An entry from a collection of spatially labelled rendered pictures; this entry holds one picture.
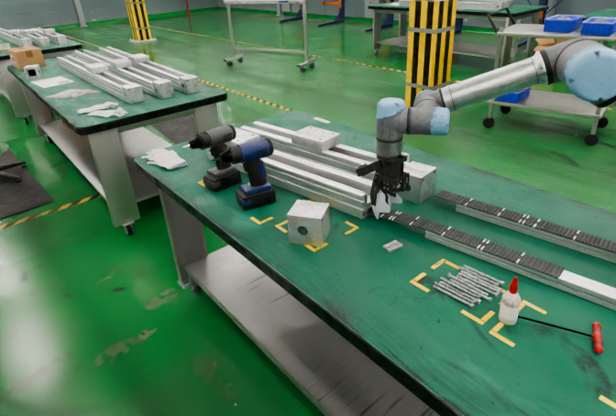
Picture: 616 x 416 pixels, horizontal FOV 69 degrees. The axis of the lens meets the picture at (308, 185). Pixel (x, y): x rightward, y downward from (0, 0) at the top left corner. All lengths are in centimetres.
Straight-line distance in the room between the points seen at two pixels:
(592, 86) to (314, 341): 123
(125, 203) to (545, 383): 246
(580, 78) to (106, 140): 232
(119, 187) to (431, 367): 228
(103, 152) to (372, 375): 191
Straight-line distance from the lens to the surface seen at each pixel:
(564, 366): 106
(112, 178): 286
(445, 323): 107
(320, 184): 146
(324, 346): 177
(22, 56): 470
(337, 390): 164
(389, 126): 124
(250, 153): 142
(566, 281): 122
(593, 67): 122
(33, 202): 387
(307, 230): 126
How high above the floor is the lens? 151
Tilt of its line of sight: 27 degrees down
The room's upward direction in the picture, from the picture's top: 3 degrees counter-clockwise
